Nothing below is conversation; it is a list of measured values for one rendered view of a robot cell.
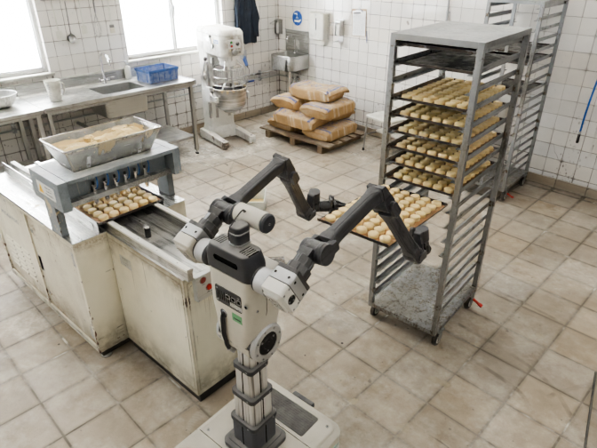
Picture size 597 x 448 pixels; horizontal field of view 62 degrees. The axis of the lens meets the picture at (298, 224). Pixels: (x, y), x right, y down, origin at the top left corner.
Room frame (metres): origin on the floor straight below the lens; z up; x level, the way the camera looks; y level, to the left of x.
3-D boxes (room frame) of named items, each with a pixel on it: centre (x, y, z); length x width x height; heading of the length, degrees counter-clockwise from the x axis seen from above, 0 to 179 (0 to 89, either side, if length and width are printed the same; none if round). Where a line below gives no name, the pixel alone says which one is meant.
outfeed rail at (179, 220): (2.77, 1.04, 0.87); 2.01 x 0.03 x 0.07; 48
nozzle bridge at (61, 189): (2.58, 1.06, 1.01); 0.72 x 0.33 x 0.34; 138
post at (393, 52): (2.63, -0.48, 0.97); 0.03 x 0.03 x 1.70; 50
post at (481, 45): (2.34, -0.83, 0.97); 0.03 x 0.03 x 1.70; 50
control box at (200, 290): (2.00, 0.41, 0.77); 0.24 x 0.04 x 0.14; 138
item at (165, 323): (2.25, 0.68, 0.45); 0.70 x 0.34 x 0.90; 48
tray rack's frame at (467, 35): (2.72, -0.85, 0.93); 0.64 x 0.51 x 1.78; 140
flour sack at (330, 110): (6.16, -0.38, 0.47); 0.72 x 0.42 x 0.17; 140
